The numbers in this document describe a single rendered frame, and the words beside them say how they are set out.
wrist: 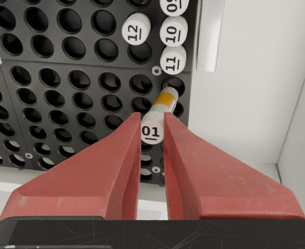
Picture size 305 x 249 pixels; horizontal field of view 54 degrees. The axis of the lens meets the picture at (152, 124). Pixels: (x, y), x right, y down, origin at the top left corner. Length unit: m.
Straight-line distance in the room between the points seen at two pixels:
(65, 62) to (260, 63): 0.14
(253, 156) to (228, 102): 0.06
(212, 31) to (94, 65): 0.08
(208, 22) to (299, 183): 0.13
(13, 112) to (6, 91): 0.02
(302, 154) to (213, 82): 0.08
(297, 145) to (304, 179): 0.03
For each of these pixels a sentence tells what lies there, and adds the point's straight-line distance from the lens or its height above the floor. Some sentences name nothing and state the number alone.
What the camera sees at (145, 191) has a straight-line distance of 0.25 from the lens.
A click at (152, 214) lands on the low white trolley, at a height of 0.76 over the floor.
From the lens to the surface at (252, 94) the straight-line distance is 0.24.
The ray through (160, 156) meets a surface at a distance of 0.20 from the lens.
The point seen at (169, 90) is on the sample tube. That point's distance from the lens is 0.16.
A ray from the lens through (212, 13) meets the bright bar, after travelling 0.20.
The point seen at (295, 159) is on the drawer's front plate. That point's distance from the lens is 0.25.
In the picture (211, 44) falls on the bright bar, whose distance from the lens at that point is 0.21.
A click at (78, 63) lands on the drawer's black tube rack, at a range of 0.17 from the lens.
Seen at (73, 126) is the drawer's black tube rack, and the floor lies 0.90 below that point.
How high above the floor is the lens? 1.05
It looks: 53 degrees down
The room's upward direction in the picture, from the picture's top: 165 degrees counter-clockwise
